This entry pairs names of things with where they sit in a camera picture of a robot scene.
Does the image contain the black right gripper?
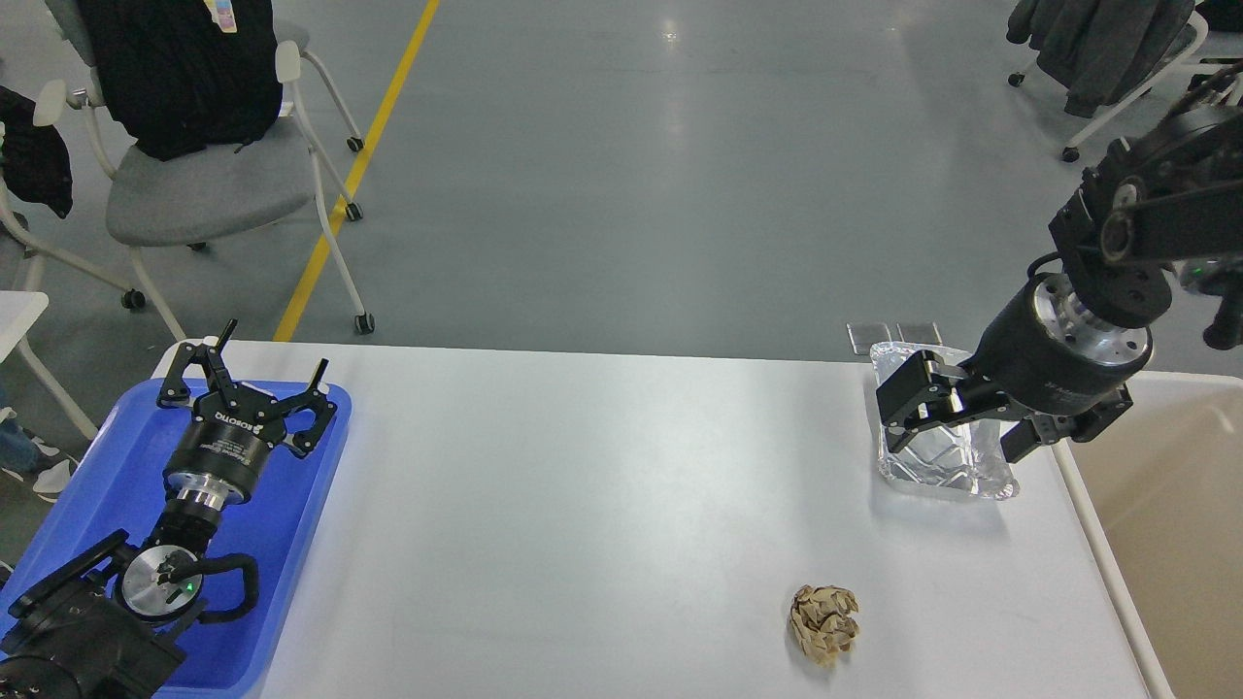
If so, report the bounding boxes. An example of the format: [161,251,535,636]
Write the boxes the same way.
[876,272,1154,464]

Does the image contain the right metal floor plate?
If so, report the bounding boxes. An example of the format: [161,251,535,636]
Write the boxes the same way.
[895,321,943,346]

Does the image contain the grey chair with white frame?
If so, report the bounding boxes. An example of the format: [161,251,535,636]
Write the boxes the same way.
[36,1,375,341]

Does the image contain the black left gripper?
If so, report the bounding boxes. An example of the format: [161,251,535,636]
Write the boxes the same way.
[157,318,338,506]

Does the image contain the black jacket on chair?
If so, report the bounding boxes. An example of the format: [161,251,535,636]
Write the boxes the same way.
[77,1,283,162]

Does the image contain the left metal floor plate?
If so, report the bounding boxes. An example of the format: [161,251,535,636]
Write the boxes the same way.
[845,322,892,354]

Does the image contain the crumpled brown paper ball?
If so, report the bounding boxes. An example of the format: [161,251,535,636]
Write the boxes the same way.
[789,585,860,669]

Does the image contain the blue plastic tray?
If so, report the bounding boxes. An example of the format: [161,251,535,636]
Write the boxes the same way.
[2,381,352,698]

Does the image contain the far right chair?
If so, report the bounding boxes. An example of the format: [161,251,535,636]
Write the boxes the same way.
[1006,1,1241,163]

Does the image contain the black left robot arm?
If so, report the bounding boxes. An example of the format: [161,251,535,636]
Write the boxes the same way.
[2,330,338,698]

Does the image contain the beige plastic bin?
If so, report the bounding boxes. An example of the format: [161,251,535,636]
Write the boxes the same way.
[1054,372,1242,698]

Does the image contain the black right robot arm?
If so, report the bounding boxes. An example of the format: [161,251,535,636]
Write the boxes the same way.
[876,62,1242,463]

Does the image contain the black garment at left edge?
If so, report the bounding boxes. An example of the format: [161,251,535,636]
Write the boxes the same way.
[1,85,75,218]

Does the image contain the white sneaker at left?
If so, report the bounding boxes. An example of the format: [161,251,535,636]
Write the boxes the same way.
[32,456,80,502]

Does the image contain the aluminium foil tray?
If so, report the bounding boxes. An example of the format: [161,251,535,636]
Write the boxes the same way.
[869,341,1021,501]

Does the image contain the grey coat on chair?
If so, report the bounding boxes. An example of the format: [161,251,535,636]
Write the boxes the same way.
[1006,1,1197,118]

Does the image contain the metal floor plate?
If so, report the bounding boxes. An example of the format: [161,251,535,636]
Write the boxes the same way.
[845,322,892,354]
[895,321,943,346]

